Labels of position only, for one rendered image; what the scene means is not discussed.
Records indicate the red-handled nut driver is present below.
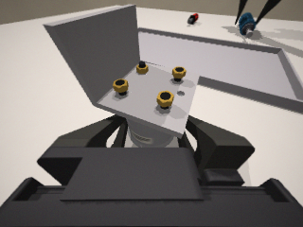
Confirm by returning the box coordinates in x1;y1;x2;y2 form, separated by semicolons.
187;13;199;25

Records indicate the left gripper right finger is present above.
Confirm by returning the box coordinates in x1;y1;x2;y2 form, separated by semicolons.
177;115;255;176

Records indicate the dark grey cylinder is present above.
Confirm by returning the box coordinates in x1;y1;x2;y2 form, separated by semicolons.
126;118;174;148

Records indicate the yellow hex nut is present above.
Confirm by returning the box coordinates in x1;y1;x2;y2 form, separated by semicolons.
172;66;187;79
156;91;174;107
113;79;129;93
136;64;149;74

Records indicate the blue electric nut driver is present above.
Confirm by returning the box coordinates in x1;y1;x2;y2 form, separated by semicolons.
239;12;256;38

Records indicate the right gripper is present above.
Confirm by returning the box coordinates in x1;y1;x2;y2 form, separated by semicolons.
235;0;281;24

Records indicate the grey l-shaped bracket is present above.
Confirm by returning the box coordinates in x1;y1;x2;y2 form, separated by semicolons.
43;4;200;138

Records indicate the grey shallow tray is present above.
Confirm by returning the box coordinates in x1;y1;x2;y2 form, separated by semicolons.
138;27;303;113

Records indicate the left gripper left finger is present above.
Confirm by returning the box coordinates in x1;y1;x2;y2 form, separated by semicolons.
50;114;128;148

